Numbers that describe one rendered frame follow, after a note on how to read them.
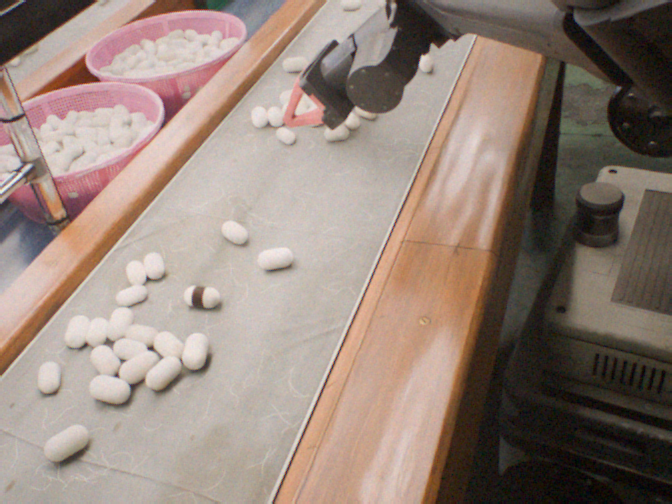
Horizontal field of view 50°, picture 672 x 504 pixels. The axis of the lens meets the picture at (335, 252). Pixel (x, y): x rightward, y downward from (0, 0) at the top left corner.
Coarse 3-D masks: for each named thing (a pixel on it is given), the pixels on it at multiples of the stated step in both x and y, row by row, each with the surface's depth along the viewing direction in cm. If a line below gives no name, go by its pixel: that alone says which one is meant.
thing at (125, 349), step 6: (120, 342) 66; (126, 342) 66; (132, 342) 66; (138, 342) 66; (114, 348) 67; (120, 348) 66; (126, 348) 66; (132, 348) 66; (138, 348) 66; (144, 348) 66; (120, 354) 66; (126, 354) 66; (132, 354) 66; (138, 354) 66; (126, 360) 66
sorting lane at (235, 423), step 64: (448, 64) 108; (256, 128) 99; (320, 128) 97; (384, 128) 95; (192, 192) 88; (256, 192) 87; (320, 192) 85; (384, 192) 84; (128, 256) 80; (192, 256) 78; (256, 256) 77; (320, 256) 76; (64, 320) 73; (192, 320) 71; (256, 320) 70; (320, 320) 69; (0, 384) 67; (64, 384) 66; (128, 384) 65; (192, 384) 64; (256, 384) 63; (320, 384) 62; (0, 448) 61; (128, 448) 59; (192, 448) 59; (256, 448) 58
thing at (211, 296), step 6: (192, 288) 71; (210, 288) 71; (186, 294) 71; (204, 294) 70; (210, 294) 70; (216, 294) 71; (186, 300) 71; (204, 300) 70; (210, 300) 70; (216, 300) 71; (204, 306) 71; (210, 306) 71
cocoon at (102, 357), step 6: (96, 348) 66; (102, 348) 66; (108, 348) 66; (96, 354) 66; (102, 354) 65; (108, 354) 65; (114, 354) 66; (96, 360) 65; (102, 360) 65; (108, 360) 65; (114, 360) 65; (96, 366) 65; (102, 366) 65; (108, 366) 65; (114, 366) 65; (120, 366) 66; (102, 372) 65; (108, 372) 65; (114, 372) 65
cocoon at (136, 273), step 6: (132, 264) 76; (138, 264) 76; (126, 270) 76; (132, 270) 75; (138, 270) 75; (144, 270) 76; (132, 276) 74; (138, 276) 74; (144, 276) 75; (132, 282) 75; (138, 282) 75; (144, 282) 75
